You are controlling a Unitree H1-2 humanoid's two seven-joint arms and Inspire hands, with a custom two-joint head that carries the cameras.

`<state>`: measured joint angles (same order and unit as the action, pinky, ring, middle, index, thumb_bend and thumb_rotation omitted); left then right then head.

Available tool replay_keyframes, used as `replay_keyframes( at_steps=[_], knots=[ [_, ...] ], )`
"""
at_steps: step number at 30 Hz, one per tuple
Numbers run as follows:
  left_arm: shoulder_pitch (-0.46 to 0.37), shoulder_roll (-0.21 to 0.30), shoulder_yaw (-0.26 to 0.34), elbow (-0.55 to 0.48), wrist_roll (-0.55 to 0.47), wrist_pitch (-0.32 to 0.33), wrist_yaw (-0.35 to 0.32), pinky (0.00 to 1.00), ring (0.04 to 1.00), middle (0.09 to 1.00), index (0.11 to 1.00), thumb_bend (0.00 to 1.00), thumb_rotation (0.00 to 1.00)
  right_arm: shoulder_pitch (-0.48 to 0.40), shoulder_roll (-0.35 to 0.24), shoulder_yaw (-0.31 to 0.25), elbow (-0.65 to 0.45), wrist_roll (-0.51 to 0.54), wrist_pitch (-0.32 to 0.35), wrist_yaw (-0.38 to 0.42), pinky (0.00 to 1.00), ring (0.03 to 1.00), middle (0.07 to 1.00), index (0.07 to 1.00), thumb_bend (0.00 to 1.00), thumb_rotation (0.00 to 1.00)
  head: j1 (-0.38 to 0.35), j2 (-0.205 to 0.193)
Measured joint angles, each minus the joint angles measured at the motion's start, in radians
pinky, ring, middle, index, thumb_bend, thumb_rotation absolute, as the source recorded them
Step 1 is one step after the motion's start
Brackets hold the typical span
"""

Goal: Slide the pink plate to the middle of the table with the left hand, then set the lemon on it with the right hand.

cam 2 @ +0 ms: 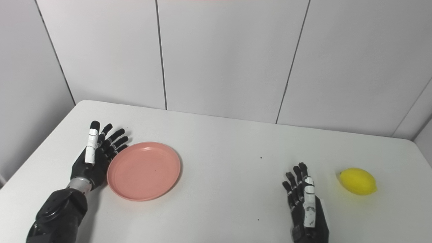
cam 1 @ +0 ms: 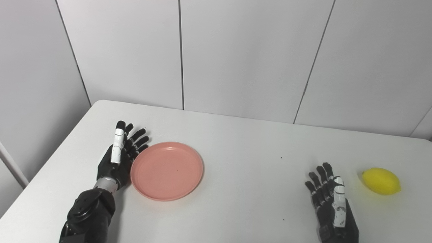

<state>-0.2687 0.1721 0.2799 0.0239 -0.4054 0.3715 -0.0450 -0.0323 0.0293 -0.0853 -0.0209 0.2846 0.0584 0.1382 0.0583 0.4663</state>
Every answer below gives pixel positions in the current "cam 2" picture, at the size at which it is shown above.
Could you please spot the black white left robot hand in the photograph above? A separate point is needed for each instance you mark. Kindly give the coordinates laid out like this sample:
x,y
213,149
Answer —
x,y
96,170

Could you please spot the pink round plate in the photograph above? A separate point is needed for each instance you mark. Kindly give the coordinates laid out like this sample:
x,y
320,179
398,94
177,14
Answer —
x,y
143,172

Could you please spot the yellow lemon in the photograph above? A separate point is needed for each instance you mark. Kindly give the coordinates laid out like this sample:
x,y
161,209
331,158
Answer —
x,y
357,181

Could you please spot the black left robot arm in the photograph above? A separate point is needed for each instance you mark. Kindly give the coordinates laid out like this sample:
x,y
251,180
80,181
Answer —
x,y
57,216

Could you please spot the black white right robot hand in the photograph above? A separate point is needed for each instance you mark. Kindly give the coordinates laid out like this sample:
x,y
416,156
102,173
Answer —
x,y
320,229

